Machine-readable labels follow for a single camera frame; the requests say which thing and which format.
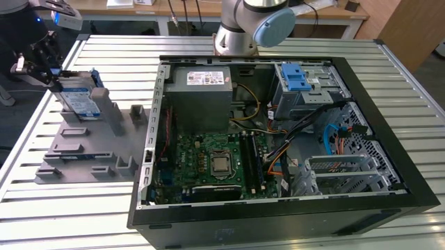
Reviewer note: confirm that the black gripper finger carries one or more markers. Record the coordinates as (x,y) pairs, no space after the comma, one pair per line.
(54,49)
(40,70)

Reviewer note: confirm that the hard disk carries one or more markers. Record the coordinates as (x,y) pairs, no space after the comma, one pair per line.
(79,104)

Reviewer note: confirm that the grey table foot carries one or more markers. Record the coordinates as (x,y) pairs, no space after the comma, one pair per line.
(7,99)

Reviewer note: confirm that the wooden desk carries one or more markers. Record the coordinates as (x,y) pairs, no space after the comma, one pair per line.
(96,11)

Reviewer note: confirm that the large white box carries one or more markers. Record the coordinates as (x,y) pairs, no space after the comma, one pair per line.
(119,4)

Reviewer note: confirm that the small white box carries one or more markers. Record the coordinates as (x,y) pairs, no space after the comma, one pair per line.
(144,2)

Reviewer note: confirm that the grey parts rack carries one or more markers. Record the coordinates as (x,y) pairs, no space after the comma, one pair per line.
(96,145)

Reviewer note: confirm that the green RAM stick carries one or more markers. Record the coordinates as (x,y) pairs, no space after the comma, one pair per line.
(76,157)

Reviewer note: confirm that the grey power supply unit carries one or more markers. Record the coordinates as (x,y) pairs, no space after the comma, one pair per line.
(198,109)

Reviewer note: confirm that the blue motherboard port block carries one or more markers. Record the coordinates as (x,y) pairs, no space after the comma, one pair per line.
(167,178)

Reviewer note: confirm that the green motherboard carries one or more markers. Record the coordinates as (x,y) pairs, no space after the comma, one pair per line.
(194,156)

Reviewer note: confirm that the silver CPU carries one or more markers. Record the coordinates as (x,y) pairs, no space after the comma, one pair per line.
(221,164)

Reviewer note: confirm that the black graphics card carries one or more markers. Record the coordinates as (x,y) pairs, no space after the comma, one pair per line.
(215,191)

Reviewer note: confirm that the blue drive latch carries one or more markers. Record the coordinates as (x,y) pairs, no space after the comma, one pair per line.
(293,78)

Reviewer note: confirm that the grey optical drive cage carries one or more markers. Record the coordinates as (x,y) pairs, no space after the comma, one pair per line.
(313,101)

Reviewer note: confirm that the clear plastic bag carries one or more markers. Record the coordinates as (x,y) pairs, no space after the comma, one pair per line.
(324,5)

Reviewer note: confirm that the black PC case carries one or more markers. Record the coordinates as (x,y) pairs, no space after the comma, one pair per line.
(243,224)

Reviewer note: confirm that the small dark box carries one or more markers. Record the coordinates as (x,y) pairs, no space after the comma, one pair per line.
(352,6)

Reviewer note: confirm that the wooden cabinet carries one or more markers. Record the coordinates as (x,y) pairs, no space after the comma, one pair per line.
(410,31)

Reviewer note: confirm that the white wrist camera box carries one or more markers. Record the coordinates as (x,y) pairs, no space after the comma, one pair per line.
(70,22)

